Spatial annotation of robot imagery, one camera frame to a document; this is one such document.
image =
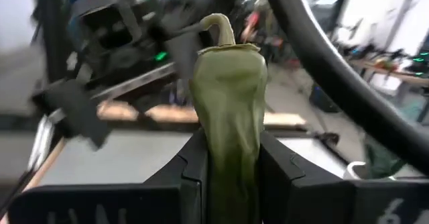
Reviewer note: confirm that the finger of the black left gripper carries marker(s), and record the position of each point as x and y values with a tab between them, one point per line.
182	49
77	113

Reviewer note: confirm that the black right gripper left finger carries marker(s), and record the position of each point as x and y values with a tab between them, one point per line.
194	183

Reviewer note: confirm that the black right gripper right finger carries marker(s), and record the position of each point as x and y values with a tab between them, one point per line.
285	190

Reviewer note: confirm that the green pepper with stem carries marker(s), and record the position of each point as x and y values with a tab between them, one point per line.
228	100

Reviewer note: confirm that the snake plant in white pot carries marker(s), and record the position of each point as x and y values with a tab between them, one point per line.
382	160

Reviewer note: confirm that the background wooden table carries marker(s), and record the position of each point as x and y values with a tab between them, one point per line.
402	76

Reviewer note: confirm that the black metal table frame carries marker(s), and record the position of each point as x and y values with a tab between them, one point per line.
50	33

